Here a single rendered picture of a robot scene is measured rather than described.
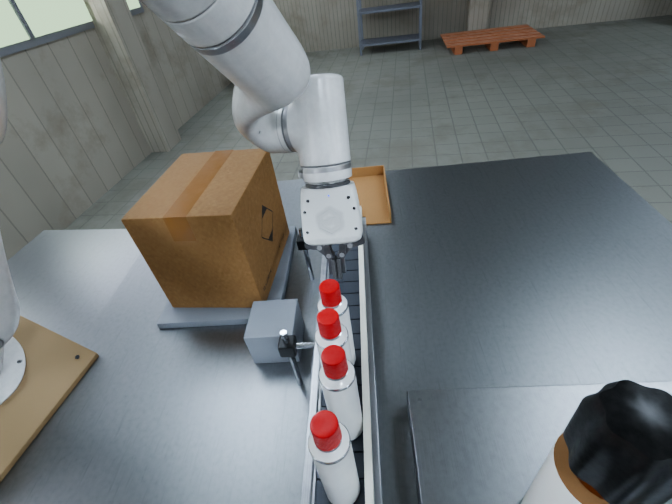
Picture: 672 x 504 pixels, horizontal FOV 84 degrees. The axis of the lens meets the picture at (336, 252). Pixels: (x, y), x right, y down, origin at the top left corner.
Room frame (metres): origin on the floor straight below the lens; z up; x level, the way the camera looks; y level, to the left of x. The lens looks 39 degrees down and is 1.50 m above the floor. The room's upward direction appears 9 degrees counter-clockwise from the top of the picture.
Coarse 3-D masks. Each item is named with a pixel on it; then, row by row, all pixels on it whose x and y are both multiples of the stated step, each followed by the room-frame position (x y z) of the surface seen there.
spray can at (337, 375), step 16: (336, 352) 0.30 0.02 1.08; (320, 368) 0.31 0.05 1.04; (336, 368) 0.28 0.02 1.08; (352, 368) 0.30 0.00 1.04; (336, 384) 0.28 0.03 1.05; (352, 384) 0.28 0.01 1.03; (336, 400) 0.27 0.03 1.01; (352, 400) 0.27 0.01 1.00; (352, 416) 0.27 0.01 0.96; (352, 432) 0.27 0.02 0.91
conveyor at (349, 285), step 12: (336, 252) 0.75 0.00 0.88; (348, 252) 0.74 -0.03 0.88; (348, 264) 0.70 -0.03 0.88; (348, 276) 0.65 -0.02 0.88; (348, 288) 0.61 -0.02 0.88; (348, 300) 0.58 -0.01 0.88; (360, 336) 0.47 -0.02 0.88; (360, 348) 0.44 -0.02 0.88; (360, 360) 0.42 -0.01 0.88; (360, 372) 0.39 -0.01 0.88; (360, 384) 0.37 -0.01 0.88; (360, 396) 0.34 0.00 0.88; (324, 408) 0.33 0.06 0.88; (360, 444) 0.26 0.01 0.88; (360, 456) 0.25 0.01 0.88; (360, 468) 0.23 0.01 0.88; (360, 480) 0.21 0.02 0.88; (324, 492) 0.20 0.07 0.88; (360, 492) 0.20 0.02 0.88
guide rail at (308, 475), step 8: (320, 280) 0.57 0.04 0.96; (320, 296) 0.52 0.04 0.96; (320, 360) 0.38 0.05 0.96; (312, 376) 0.35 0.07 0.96; (312, 384) 0.33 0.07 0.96; (312, 392) 0.32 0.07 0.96; (312, 400) 0.30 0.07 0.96; (312, 408) 0.29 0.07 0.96; (312, 416) 0.28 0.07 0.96; (304, 464) 0.21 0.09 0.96; (312, 464) 0.21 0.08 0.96; (304, 472) 0.20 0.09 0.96; (312, 472) 0.20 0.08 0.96; (304, 480) 0.19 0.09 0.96; (312, 480) 0.20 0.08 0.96; (304, 488) 0.19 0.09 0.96; (312, 488) 0.19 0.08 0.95; (304, 496) 0.18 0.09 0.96
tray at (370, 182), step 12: (360, 168) 1.21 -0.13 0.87; (372, 168) 1.21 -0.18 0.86; (384, 168) 1.18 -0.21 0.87; (360, 180) 1.18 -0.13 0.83; (372, 180) 1.17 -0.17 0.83; (384, 180) 1.14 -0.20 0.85; (360, 192) 1.10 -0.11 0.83; (372, 192) 1.09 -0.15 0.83; (384, 192) 1.08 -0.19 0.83; (360, 204) 1.03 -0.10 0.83; (372, 204) 1.02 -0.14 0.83; (384, 204) 1.01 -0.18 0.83; (372, 216) 0.95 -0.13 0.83; (384, 216) 0.94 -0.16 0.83
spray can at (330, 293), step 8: (328, 280) 0.44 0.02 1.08; (320, 288) 0.42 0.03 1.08; (328, 288) 0.42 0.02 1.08; (336, 288) 0.41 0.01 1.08; (328, 296) 0.41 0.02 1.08; (336, 296) 0.41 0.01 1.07; (320, 304) 0.42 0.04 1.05; (328, 304) 0.41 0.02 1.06; (336, 304) 0.41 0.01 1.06; (344, 304) 0.42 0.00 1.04; (344, 312) 0.40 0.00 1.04; (344, 320) 0.40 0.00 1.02; (352, 336) 0.42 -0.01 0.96; (352, 344) 0.41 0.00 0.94; (352, 352) 0.41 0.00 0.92; (352, 360) 0.41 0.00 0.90
